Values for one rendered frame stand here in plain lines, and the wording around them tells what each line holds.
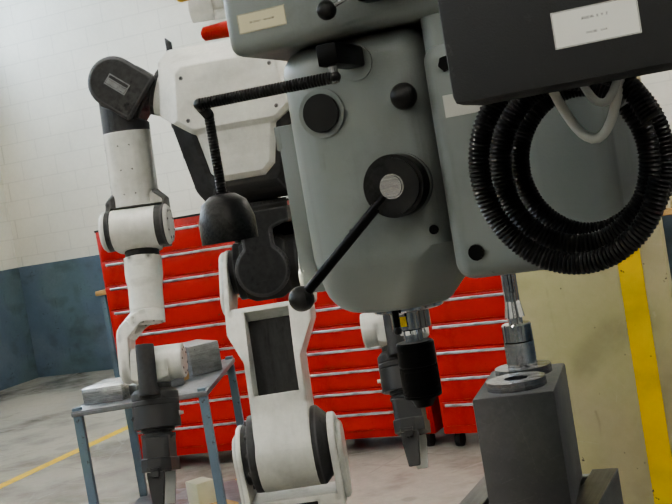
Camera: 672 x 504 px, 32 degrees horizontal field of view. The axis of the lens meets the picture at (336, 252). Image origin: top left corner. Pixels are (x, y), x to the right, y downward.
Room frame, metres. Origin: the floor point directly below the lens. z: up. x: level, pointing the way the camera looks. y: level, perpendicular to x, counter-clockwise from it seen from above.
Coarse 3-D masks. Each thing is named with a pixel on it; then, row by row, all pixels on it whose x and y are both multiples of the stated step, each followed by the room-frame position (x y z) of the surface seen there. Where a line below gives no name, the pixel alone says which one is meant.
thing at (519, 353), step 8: (504, 336) 1.84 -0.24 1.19; (512, 336) 1.83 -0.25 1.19; (520, 336) 1.82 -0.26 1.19; (528, 336) 1.83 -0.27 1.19; (504, 344) 1.84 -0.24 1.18; (512, 344) 1.83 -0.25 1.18; (520, 344) 1.82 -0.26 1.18; (528, 344) 1.83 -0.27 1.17; (512, 352) 1.83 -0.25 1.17; (520, 352) 1.82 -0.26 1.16; (528, 352) 1.83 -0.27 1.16; (512, 360) 1.83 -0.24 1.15; (520, 360) 1.82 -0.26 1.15; (528, 360) 1.83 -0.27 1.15; (536, 360) 1.84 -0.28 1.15; (512, 368) 1.83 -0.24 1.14
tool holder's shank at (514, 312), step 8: (504, 280) 1.84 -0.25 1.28; (512, 280) 1.84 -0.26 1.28; (504, 288) 1.84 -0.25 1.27; (512, 288) 1.84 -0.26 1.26; (504, 296) 1.84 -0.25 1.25; (512, 296) 1.84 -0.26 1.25; (512, 304) 1.83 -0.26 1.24; (520, 304) 1.84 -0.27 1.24; (512, 312) 1.83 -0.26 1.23; (520, 312) 1.83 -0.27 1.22; (512, 320) 1.84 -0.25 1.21; (520, 320) 1.84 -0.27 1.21
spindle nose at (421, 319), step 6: (414, 312) 1.41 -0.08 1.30; (420, 312) 1.41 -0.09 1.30; (426, 312) 1.42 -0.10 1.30; (408, 318) 1.41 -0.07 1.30; (414, 318) 1.41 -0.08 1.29; (420, 318) 1.41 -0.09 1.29; (426, 318) 1.42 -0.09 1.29; (408, 324) 1.41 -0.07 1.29; (414, 324) 1.41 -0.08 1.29; (420, 324) 1.41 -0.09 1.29; (426, 324) 1.41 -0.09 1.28; (402, 330) 1.41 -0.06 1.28; (408, 330) 1.41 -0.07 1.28
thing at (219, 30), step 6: (216, 24) 1.61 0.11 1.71; (222, 24) 1.60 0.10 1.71; (204, 30) 1.61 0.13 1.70; (210, 30) 1.61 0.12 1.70; (216, 30) 1.61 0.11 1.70; (222, 30) 1.60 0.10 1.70; (204, 36) 1.62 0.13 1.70; (210, 36) 1.61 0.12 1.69; (216, 36) 1.61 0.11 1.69; (222, 36) 1.61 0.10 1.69; (228, 36) 1.61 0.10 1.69
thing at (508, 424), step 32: (512, 384) 1.71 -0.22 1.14; (544, 384) 1.73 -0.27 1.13; (480, 416) 1.71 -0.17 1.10; (512, 416) 1.69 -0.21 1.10; (544, 416) 1.68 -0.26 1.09; (480, 448) 1.71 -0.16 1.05; (512, 448) 1.70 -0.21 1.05; (544, 448) 1.68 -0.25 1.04; (576, 448) 1.86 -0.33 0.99; (512, 480) 1.70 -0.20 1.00; (544, 480) 1.69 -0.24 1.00; (576, 480) 1.79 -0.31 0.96
